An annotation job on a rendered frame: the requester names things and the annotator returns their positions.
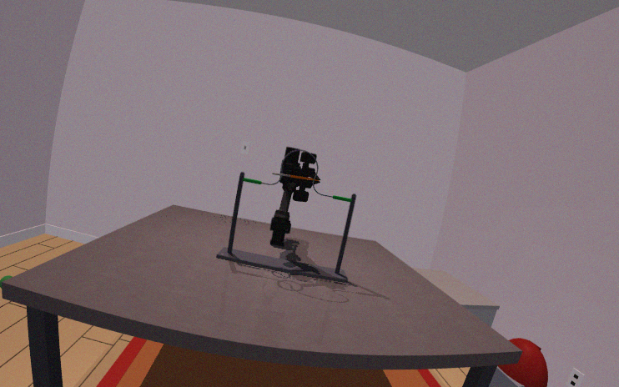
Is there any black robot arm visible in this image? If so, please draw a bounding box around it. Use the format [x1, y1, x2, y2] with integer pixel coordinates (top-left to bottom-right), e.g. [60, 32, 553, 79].
[270, 147, 301, 246]

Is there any dark grey two-post wire frame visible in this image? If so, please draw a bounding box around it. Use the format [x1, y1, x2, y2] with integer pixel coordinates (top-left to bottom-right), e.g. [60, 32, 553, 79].
[216, 149, 356, 283]

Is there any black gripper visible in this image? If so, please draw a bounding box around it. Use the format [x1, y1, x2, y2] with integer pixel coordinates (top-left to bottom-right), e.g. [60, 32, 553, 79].
[293, 152, 316, 202]

